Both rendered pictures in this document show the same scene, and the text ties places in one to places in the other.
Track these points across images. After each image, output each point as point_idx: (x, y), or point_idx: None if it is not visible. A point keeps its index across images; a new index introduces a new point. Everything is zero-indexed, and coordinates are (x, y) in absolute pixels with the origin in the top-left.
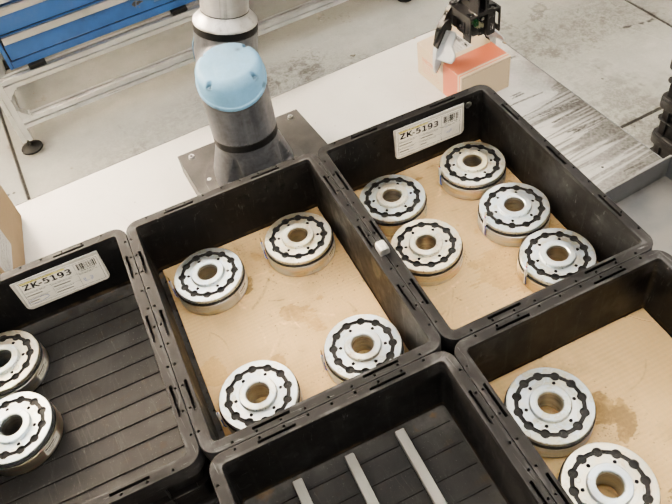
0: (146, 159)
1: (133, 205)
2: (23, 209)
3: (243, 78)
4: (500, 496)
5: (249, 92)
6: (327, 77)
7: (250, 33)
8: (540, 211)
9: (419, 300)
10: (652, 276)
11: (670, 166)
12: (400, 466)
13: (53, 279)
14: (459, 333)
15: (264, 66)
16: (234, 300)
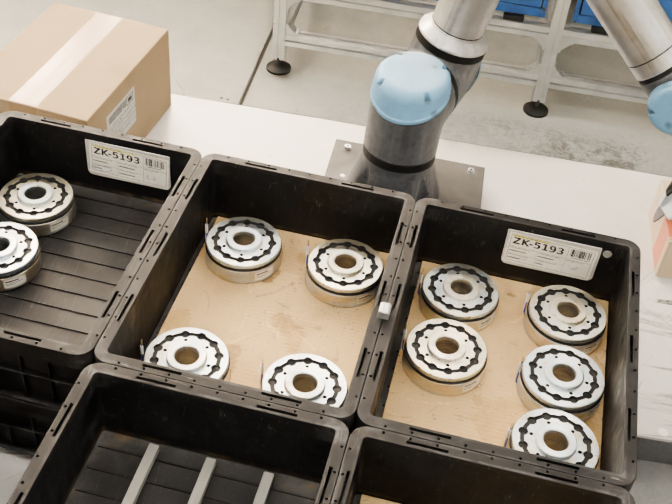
0: (314, 126)
1: (266, 157)
2: (177, 101)
3: (414, 94)
4: None
5: (412, 111)
6: (551, 160)
7: (465, 61)
8: (584, 397)
9: (369, 373)
10: None
11: None
12: (243, 501)
13: (121, 158)
14: (372, 421)
15: (448, 97)
16: (246, 278)
